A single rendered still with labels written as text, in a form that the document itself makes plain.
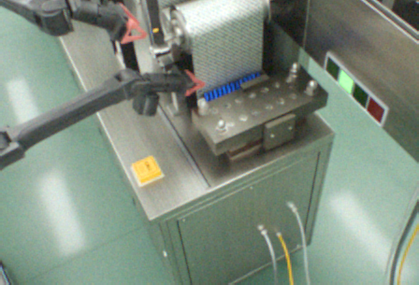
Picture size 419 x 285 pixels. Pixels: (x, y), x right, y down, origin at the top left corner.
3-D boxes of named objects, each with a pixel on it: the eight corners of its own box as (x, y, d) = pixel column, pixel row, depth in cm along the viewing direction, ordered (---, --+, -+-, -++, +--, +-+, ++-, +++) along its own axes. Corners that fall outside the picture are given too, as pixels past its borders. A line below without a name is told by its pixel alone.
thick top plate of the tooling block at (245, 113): (193, 121, 153) (191, 107, 148) (297, 76, 163) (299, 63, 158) (216, 155, 143) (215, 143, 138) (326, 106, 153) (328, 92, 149)
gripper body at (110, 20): (118, 42, 125) (93, 35, 120) (106, 21, 131) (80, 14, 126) (129, 21, 122) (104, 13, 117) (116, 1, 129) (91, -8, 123)
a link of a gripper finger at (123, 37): (143, 50, 131) (113, 42, 124) (134, 35, 135) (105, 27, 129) (155, 30, 128) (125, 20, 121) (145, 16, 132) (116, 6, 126)
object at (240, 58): (197, 98, 153) (192, 54, 139) (260, 73, 159) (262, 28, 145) (197, 99, 152) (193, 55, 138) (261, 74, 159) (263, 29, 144)
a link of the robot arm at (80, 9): (68, 22, 118) (79, 5, 115) (62, 6, 121) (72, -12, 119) (93, 30, 122) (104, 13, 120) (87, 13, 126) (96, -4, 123)
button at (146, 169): (132, 168, 150) (131, 163, 149) (152, 159, 152) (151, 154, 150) (140, 184, 146) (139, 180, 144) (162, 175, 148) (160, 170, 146)
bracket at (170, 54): (166, 107, 167) (152, 38, 143) (182, 101, 168) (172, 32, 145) (171, 117, 164) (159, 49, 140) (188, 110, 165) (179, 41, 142)
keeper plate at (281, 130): (263, 146, 152) (264, 123, 144) (289, 134, 155) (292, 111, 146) (267, 151, 150) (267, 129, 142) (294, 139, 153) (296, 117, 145)
